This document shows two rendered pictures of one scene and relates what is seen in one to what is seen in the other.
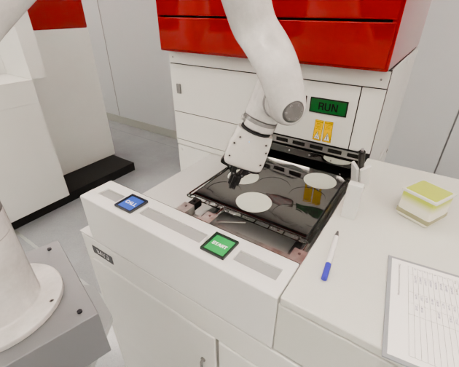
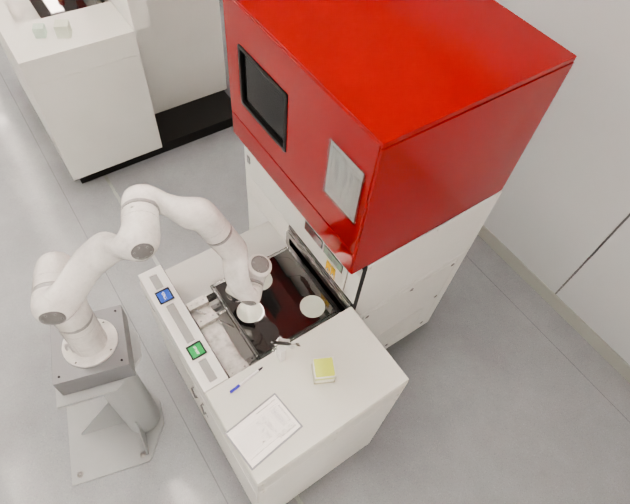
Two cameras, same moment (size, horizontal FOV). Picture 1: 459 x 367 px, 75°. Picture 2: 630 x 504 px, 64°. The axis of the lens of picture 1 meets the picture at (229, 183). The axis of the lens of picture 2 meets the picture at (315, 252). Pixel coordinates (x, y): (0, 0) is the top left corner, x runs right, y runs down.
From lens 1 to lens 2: 1.39 m
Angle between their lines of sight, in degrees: 27
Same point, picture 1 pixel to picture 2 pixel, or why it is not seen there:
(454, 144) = (603, 257)
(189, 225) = (189, 328)
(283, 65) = (238, 287)
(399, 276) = (267, 405)
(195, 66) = not seen: hidden behind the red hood
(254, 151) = not seen: hidden behind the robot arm
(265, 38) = (231, 270)
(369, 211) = (296, 358)
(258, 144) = not seen: hidden behind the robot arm
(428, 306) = (263, 424)
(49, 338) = (107, 369)
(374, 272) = (258, 398)
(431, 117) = (590, 215)
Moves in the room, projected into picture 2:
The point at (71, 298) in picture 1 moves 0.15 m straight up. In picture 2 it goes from (119, 350) to (108, 332)
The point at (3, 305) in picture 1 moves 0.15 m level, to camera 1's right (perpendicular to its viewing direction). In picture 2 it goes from (90, 350) to (128, 366)
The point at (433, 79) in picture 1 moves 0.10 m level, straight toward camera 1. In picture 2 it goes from (607, 175) to (594, 183)
